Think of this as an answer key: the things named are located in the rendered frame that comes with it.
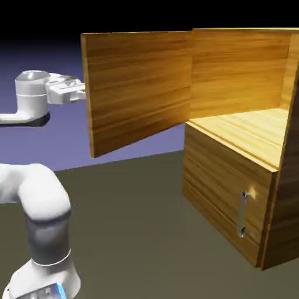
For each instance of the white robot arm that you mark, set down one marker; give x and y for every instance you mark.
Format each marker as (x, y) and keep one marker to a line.
(44, 201)

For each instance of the light wood cabinet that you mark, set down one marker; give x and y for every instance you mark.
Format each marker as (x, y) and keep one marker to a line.
(236, 77)

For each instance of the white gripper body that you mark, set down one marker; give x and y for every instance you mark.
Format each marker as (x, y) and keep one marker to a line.
(61, 93)

